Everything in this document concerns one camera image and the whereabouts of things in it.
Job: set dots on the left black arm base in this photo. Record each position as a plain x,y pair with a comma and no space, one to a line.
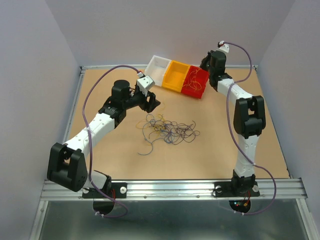
115,189

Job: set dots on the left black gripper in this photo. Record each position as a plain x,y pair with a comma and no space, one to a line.
146,106

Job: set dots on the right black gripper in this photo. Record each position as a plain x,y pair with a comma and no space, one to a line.
205,59

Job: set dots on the yellow plastic bin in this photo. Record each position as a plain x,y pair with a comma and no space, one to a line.
175,75

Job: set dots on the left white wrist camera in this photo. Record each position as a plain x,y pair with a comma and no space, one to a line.
145,83

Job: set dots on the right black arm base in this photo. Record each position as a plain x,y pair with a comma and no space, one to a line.
237,190

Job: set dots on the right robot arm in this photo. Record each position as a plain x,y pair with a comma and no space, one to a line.
249,119

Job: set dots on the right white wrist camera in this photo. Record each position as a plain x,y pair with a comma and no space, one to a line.
223,47

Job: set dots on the white plastic bin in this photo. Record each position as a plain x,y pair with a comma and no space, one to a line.
156,69

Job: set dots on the red plastic bin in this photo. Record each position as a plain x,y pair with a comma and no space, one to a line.
195,82

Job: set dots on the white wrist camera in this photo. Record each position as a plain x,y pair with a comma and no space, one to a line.
223,47
145,83

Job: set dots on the aluminium front rail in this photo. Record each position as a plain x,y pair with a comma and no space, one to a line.
179,190

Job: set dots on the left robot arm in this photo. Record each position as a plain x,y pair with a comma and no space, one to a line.
67,161

